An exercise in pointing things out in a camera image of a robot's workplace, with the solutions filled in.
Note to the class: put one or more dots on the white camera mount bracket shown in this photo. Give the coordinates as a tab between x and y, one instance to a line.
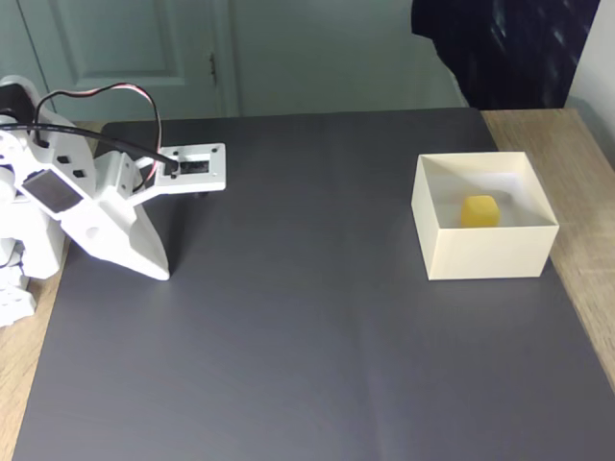
216	177

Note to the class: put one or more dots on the dark grey table mat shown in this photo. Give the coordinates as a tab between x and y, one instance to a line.
269	346

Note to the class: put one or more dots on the metal door hinge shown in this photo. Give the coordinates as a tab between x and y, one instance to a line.
212	67

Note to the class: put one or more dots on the yellow cube block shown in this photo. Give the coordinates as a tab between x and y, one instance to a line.
479	212

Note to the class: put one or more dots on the white open box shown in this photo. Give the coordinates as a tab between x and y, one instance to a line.
485	254

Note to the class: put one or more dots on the black hanging cloth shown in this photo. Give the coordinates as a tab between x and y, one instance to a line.
509	53

